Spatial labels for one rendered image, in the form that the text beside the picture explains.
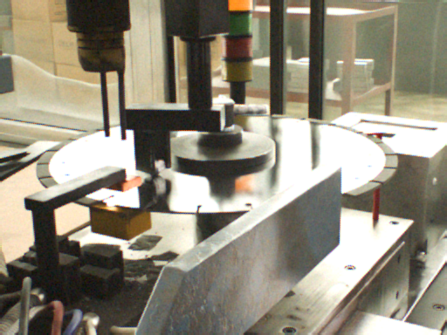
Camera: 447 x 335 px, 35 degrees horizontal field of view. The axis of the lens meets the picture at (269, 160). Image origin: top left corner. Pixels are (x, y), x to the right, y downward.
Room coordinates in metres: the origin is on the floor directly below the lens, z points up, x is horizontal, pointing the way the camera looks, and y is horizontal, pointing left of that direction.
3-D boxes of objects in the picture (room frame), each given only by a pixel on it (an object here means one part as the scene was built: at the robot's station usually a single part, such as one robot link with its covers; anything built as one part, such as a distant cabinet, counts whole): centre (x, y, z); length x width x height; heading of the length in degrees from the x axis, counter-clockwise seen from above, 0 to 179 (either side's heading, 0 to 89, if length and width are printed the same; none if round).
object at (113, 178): (0.51, 0.14, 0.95); 0.10 x 0.03 x 0.07; 152
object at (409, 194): (0.95, -0.16, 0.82); 0.18 x 0.18 x 0.15; 62
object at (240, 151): (0.68, 0.05, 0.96); 0.11 x 0.11 x 0.03
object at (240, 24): (0.99, 0.05, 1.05); 0.05 x 0.04 x 0.03; 62
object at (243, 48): (0.99, 0.05, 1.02); 0.05 x 0.04 x 0.03; 62
